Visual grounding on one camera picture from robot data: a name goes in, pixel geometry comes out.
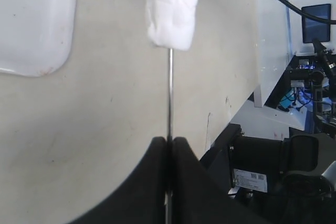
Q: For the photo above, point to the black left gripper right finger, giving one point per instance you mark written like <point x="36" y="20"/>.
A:
<point x="196" y="197"/>

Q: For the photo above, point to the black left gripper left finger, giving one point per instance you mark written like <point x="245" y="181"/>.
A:
<point x="140" y="198"/>

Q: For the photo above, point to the white marshmallow bottom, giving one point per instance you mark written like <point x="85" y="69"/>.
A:
<point x="171" y="23"/>

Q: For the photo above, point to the thin metal skewer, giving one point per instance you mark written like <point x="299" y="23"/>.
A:
<point x="169" y="138"/>

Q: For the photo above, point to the black background robot equipment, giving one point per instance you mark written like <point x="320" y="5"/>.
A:
<point x="290" y="180"/>

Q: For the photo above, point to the white background cabinet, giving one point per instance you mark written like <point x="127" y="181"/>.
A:
<point x="280" y="36"/>

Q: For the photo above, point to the dark monitor screen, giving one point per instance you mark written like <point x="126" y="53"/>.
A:
<point x="315" y="30"/>

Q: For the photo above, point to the white rectangular plastic tray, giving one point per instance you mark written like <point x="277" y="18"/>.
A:
<point x="36" y="35"/>

